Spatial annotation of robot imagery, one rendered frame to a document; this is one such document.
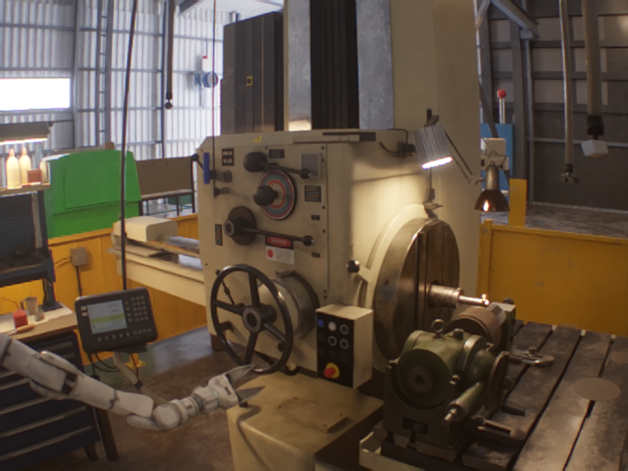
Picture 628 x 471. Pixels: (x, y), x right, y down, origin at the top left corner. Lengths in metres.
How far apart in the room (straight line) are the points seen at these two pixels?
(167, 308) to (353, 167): 3.29
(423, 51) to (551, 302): 2.37
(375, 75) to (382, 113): 0.18
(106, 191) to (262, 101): 3.11
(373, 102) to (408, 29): 0.38
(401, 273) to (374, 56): 1.05
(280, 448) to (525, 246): 2.45
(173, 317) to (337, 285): 3.17
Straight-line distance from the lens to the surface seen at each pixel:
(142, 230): 3.03
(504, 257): 3.94
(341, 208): 1.59
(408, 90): 2.20
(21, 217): 3.18
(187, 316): 4.78
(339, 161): 1.58
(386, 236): 1.72
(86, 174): 5.43
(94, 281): 4.17
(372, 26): 2.33
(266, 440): 2.30
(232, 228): 1.83
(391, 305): 1.67
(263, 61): 2.76
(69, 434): 3.07
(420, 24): 2.21
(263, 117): 2.72
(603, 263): 3.78
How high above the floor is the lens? 1.87
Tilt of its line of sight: 11 degrees down
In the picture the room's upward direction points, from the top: 1 degrees counter-clockwise
